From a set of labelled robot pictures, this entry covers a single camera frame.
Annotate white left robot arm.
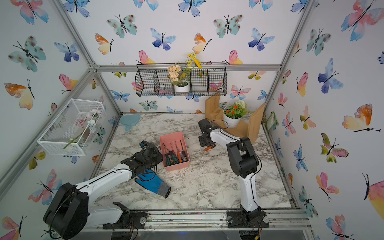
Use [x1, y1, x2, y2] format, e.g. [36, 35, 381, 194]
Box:
[43, 141, 164, 240]

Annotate white mesh wall basket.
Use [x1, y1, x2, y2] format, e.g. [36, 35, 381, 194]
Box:
[37, 99, 106, 157]

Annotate blue grey work glove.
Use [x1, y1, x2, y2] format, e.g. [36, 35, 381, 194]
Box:
[135, 169, 172, 199]

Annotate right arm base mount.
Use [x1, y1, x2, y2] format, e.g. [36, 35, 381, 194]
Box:
[226, 207, 270, 229]

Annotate white flower pot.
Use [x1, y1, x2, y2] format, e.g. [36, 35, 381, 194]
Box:
[223, 108, 241, 129]

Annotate light blue hand mirror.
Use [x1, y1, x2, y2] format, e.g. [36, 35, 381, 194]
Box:
[120, 114, 140, 132]

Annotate small white basket pot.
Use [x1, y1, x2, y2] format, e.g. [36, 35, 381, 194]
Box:
[174, 83, 191, 93]

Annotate green black screwdriver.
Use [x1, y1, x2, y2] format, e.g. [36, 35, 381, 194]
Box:
[169, 150, 179, 165]

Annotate wooden desktop shelf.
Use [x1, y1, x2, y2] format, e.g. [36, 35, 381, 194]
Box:
[205, 96, 266, 144]

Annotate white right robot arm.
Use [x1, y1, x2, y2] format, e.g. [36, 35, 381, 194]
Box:
[198, 119, 261, 213]

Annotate black wire wall basket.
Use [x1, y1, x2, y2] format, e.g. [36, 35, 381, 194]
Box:
[133, 62, 228, 97]

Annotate beige yellow artificial flowers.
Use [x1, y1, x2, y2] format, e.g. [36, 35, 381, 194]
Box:
[167, 53, 203, 87]

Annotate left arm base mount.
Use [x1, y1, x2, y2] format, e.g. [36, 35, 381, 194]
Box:
[103, 202, 148, 230]

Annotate black handled screwdriver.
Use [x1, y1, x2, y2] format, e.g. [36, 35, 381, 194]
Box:
[163, 144, 172, 167]

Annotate orange black screwdriver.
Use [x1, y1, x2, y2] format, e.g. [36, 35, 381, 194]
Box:
[204, 145, 216, 152]

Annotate pink white artificial flower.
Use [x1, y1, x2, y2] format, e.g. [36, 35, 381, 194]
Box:
[63, 108, 104, 154]

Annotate clear handled screwdriver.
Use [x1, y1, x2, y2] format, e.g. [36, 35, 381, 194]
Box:
[180, 141, 188, 162]

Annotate green orange artificial plant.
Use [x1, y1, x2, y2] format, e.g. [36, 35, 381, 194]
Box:
[224, 100, 248, 120]

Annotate pink storage box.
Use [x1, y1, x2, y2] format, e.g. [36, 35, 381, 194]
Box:
[160, 132, 190, 172]

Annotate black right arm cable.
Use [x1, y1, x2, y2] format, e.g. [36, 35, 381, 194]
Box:
[209, 119, 263, 208]

